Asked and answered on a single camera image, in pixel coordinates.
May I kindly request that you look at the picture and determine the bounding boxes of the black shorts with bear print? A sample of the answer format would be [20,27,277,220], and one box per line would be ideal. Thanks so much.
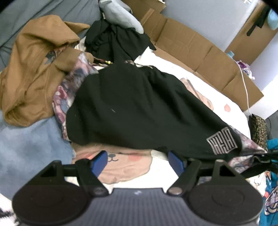
[52,52,268,174]

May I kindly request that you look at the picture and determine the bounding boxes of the cream bear print blanket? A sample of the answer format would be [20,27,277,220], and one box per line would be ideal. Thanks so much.
[71,42,268,192]

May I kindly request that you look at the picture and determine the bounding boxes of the light blue blanket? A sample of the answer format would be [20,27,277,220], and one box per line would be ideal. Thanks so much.
[1,117,73,199]

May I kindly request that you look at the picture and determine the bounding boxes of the leopard print cushion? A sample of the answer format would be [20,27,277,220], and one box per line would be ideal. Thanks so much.
[248,114,268,151]

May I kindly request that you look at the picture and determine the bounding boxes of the teal patterned cloth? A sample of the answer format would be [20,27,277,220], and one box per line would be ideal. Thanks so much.
[259,138,277,225]

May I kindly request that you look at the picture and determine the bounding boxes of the purple snack bag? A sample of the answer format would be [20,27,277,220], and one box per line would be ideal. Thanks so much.
[237,60,255,80]

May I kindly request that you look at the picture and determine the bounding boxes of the brown cardboard sheet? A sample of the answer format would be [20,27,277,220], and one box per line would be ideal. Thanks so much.
[124,0,263,111]

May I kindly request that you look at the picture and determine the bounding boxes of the brown hoodie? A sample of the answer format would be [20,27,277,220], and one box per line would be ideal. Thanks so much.
[1,15,90,127]

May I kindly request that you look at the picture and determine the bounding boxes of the black garment pile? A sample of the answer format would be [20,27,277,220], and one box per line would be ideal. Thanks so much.
[84,19,156,63]

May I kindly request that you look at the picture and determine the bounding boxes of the tall cardboard box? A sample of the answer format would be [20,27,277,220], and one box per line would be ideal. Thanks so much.
[225,1,277,65]

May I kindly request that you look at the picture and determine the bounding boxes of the grey neck pillow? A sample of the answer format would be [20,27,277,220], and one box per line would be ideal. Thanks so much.
[99,1,144,34]

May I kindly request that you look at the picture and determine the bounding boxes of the white power cable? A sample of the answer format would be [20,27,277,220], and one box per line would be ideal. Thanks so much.
[235,60,254,118]

